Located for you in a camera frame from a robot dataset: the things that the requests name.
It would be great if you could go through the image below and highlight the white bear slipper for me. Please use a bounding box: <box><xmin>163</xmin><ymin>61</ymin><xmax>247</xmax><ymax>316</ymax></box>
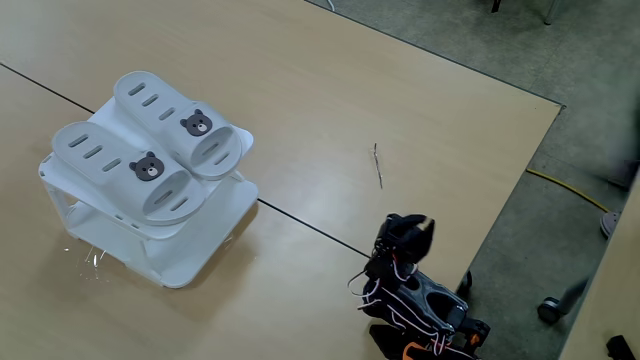
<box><xmin>113</xmin><ymin>70</ymin><xmax>244</xmax><ymax>182</ymax></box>
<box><xmin>51</xmin><ymin>121</ymin><xmax>207</xmax><ymax>227</ymax></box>

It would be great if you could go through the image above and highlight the white plastic shelf box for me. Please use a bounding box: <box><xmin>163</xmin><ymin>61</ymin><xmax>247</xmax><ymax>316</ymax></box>
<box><xmin>38</xmin><ymin>97</ymin><xmax>260</xmax><ymax>290</ymax></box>

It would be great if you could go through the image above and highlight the black table foot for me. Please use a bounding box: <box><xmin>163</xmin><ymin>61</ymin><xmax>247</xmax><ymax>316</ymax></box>
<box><xmin>455</xmin><ymin>270</ymin><xmax>474</xmax><ymax>297</ymax></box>

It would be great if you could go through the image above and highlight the person's foot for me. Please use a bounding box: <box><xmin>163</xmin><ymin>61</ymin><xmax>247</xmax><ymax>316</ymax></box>
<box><xmin>599</xmin><ymin>210</ymin><xmax>623</xmax><ymax>240</ymax></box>

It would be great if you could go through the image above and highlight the black object on floor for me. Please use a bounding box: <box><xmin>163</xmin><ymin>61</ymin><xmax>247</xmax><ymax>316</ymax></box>
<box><xmin>605</xmin><ymin>334</ymin><xmax>638</xmax><ymax>360</ymax></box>

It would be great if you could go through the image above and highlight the grey chair leg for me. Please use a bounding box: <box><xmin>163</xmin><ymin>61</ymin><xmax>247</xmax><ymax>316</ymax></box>
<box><xmin>543</xmin><ymin>0</ymin><xmax>562</xmax><ymax>26</ymax></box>

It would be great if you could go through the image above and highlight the thin metal wire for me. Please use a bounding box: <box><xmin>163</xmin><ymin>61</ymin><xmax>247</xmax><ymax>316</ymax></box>
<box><xmin>372</xmin><ymin>142</ymin><xmax>385</xmax><ymax>191</ymax></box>

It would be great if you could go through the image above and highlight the yellow floor cable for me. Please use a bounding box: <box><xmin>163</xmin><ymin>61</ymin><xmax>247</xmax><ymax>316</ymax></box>
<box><xmin>525</xmin><ymin>168</ymin><xmax>614</xmax><ymax>215</ymax></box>

